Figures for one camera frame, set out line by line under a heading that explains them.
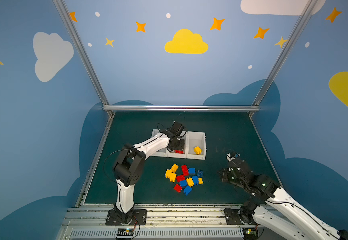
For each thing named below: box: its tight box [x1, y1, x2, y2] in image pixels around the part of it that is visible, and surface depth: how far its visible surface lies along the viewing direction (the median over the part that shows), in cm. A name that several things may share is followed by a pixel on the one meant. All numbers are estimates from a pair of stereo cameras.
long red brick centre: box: [181, 164, 190, 176], surface depth 92 cm
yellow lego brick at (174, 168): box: [170, 163, 179, 173], surface depth 93 cm
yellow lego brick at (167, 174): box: [165, 169, 172, 179], surface depth 89 cm
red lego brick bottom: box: [173, 183, 182, 193], surface depth 84 cm
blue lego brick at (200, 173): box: [197, 170, 204, 177], surface depth 92 cm
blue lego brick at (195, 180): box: [192, 175, 199, 186], surface depth 87 cm
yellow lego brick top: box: [194, 146, 202, 155], surface depth 100 cm
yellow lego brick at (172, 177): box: [169, 172, 177, 183], surface depth 88 cm
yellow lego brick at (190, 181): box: [186, 177, 194, 187], surface depth 86 cm
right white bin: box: [186, 131, 207, 160], surface depth 100 cm
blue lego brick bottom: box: [183, 185, 193, 196], surface depth 83 cm
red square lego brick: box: [176, 174, 186, 183], surface depth 88 cm
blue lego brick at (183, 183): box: [179, 180, 187, 187], surface depth 86 cm
